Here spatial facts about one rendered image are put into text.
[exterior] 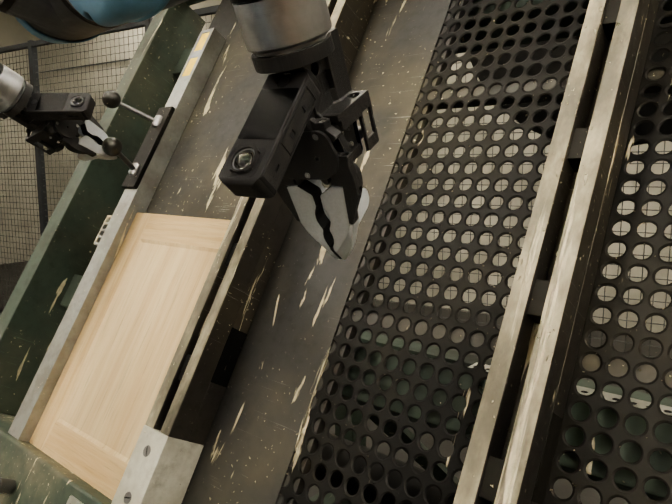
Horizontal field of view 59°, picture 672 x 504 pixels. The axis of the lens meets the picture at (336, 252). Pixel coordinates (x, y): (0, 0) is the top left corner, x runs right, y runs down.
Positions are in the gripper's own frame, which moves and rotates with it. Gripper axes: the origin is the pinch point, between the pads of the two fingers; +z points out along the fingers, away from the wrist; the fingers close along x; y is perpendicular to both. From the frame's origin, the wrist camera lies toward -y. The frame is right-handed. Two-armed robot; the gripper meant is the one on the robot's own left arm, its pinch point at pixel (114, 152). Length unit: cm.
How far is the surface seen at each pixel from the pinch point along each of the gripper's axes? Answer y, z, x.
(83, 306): 10.5, 8.3, 28.3
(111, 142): -3.8, -3.2, 1.2
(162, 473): -24, 6, 61
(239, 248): -34.5, 4.3, 28.8
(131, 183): 2.5, 7.0, 2.5
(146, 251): -3.0, 10.2, 18.5
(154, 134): -1.4, 7.0, -8.9
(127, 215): 3.5, 8.5, 9.2
